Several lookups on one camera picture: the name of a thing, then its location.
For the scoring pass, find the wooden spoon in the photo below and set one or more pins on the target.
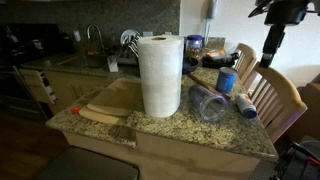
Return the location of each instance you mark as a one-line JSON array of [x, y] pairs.
[[205, 85]]

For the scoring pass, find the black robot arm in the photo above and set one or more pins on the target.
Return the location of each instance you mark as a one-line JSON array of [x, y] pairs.
[[281, 13]]

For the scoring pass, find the white paper towel roll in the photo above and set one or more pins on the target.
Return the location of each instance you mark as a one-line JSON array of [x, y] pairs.
[[160, 64]]

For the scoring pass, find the wooden cutting board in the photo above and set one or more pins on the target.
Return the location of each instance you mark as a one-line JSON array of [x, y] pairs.
[[122, 93]]

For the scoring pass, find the wooden spatula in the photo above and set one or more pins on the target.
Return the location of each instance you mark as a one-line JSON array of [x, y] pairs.
[[109, 110]]

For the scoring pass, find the clear plastic tumbler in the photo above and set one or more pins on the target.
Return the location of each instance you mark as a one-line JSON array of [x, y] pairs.
[[210, 106]]

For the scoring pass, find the glass jar blue lid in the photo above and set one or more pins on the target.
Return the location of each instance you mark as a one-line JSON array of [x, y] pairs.
[[193, 46]]

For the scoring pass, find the black snack packages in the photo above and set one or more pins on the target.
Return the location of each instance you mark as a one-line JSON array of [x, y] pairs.
[[218, 59]]

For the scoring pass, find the dish rack with dishes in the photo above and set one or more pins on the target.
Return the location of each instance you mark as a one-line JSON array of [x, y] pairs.
[[128, 54]]

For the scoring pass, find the blue tin can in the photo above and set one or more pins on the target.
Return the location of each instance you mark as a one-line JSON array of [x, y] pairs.
[[226, 79]]

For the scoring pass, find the kitchen sink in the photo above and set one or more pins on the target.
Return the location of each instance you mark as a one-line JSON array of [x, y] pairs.
[[85, 61]]

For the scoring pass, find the orange bottle cap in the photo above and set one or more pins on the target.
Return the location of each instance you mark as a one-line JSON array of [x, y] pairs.
[[75, 110]]

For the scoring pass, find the wooden chair far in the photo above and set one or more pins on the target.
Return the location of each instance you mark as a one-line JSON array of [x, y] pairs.
[[246, 61]]

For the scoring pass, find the wooden chair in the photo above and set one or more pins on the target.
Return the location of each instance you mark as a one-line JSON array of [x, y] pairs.
[[277, 101], [246, 61]]

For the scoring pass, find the chrome kitchen faucet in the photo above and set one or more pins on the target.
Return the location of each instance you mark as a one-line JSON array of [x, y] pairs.
[[95, 39]]

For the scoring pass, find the grey trash bin lid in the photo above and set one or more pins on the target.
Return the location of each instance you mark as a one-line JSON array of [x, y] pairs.
[[80, 164]]

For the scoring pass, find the wooden chair near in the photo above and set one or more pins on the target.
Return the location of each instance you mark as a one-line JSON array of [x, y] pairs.
[[277, 101]]

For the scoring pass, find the open wooden drawer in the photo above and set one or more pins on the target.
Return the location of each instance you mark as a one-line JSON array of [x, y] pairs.
[[36, 83]]

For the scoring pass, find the black stove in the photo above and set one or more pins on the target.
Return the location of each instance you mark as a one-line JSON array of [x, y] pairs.
[[21, 43]]

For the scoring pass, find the black equipment lower right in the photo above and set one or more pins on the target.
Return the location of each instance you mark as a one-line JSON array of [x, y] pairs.
[[300, 162]]

